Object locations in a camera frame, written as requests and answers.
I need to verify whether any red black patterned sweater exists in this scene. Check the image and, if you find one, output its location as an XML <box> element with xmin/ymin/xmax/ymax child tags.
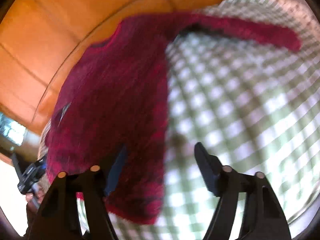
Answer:
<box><xmin>46</xmin><ymin>12</ymin><xmax>302</xmax><ymax>224</ymax></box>

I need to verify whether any person's left hand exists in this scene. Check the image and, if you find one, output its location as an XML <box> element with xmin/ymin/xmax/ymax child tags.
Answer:
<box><xmin>25</xmin><ymin>188</ymin><xmax>46</xmax><ymax>213</ymax></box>

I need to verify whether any wooden framed window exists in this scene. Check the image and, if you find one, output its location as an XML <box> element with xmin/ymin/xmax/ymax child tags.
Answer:
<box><xmin>0</xmin><ymin>112</ymin><xmax>26</xmax><ymax>146</ymax></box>

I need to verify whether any orange wooden wardrobe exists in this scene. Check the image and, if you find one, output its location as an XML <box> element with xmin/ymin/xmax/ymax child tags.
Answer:
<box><xmin>1</xmin><ymin>0</ymin><xmax>223</xmax><ymax>134</ymax></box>

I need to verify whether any floral pillow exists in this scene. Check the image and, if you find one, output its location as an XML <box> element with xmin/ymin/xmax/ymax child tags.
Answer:
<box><xmin>276</xmin><ymin>0</ymin><xmax>319</xmax><ymax>40</ymax></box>

